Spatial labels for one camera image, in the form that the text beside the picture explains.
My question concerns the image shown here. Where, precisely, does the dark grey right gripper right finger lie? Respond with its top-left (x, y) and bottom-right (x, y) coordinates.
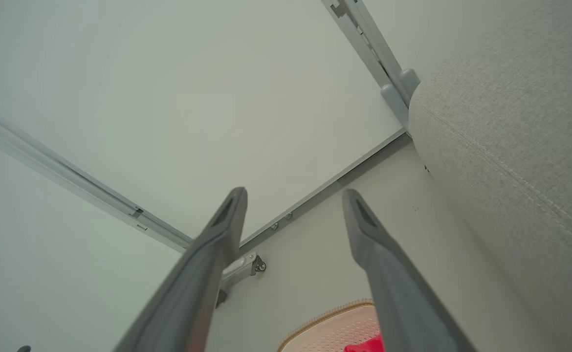
top-left (342, 188), bottom-right (477, 352)

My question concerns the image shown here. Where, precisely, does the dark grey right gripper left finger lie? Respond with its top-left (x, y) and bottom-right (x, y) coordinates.
top-left (112, 187), bottom-right (248, 352)

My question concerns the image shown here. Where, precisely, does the red garment with white band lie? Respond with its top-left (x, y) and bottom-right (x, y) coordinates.
top-left (343, 334), bottom-right (385, 352)

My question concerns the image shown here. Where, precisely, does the grey fabric sofa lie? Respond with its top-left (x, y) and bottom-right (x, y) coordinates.
top-left (408, 0), bottom-right (572, 352)

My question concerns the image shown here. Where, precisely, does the cream perforated laundry basket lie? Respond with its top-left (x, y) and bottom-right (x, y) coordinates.
top-left (277, 299), bottom-right (387, 352)

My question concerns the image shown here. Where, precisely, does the grey baseboard rail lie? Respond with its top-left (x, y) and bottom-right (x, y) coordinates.
top-left (240, 128), bottom-right (413, 250)

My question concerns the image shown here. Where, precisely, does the grey aluminium frame rail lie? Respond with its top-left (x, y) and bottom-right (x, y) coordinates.
top-left (0, 104), bottom-right (192, 252)

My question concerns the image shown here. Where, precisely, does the grey metal frame post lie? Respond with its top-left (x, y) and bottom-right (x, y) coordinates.
top-left (321, 0), bottom-right (421, 130)

